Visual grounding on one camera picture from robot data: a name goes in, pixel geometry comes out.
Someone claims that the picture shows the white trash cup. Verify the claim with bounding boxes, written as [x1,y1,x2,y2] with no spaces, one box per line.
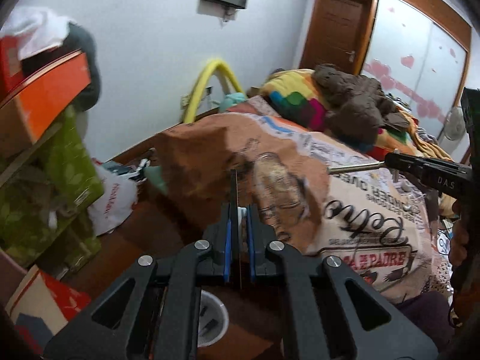
[197,290,230,348]

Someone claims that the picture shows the person's right hand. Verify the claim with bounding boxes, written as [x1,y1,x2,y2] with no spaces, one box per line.
[448,200,470,268]

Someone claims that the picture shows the white standing fan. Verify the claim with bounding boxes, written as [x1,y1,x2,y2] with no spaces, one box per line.
[442,106,466,141]

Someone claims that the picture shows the beige yellow blanket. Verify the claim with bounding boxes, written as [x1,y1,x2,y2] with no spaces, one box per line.
[397,107,456,218]

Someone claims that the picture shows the newspaper print duvet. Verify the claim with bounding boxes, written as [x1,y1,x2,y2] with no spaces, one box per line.
[149,97,452,303]

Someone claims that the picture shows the white plastic shopping bag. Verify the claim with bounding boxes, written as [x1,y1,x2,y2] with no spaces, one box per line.
[87,159,137,236]

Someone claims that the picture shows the brown puffer jacket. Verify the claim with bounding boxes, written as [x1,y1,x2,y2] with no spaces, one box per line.
[312,63,409,146]

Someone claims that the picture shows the person's dark trouser knees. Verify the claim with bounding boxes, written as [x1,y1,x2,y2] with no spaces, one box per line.
[395,291,454,352]

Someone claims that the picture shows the colourful checkered blanket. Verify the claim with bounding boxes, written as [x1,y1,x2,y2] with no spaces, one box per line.
[259,69,421,160]

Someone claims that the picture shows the yellow foam tube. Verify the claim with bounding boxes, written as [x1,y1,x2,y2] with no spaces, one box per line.
[182,58,247,125]

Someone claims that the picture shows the frosted wardrobe with hearts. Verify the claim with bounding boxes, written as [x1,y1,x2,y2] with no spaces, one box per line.
[361,0,468,157]

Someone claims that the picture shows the green leaf gift bag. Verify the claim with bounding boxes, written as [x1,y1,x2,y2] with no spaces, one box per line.
[1,106,104,272]

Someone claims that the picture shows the orange shoe box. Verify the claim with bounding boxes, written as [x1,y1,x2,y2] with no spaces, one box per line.
[0,50,90,158]

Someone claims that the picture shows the red box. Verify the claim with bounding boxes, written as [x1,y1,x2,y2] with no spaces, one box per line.
[0,36,24,99]

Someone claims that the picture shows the white towel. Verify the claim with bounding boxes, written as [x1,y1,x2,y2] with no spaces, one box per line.
[1,6,75,60]

